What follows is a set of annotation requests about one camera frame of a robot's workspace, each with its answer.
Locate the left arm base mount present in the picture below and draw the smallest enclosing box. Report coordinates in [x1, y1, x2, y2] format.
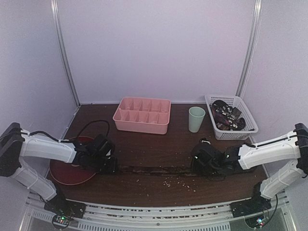
[39, 185, 86, 231]

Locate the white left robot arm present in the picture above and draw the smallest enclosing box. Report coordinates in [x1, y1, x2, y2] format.
[0, 123, 117, 214]

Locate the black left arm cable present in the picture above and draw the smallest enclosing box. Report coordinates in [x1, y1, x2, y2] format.
[60, 119, 111, 142]

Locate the brown patterned tie in basket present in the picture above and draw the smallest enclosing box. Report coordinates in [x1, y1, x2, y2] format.
[210, 100, 247, 131]

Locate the right aluminium corner post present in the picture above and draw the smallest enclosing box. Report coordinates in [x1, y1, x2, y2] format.
[236, 0, 263, 98]

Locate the aluminium corner post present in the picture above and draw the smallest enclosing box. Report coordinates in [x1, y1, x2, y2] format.
[51, 0, 81, 107]
[236, 0, 263, 98]

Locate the white plastic mesh basket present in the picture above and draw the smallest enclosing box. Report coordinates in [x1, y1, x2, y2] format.
[204, 94, 258, 140]

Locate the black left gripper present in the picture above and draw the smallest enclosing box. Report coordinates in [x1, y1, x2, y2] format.
[90, 154, 118, 174]

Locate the pink divided organizer box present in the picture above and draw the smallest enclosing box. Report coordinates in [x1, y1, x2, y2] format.
[113, 97, 171, 135]

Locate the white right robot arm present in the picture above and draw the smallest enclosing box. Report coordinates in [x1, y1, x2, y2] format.
[191, 123, 308, 213]

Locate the left aluminium corner post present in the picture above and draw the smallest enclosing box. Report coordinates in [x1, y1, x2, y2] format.
[51, 0, 81, 107]

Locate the aluminium front rail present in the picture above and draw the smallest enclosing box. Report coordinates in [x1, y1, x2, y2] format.
[19, 192, 297, 231]

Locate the mint green plastic cup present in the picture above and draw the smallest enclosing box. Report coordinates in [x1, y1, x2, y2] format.
[189, 106, 205, 133]

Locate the dark floral patterned tie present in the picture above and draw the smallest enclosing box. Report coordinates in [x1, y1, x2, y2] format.
[116, 165, 256, 176]

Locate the red round tray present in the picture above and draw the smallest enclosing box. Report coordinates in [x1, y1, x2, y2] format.
[49, 136, 97, 186]

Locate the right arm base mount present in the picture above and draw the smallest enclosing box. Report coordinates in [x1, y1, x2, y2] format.
[230, 182, 271, 218]

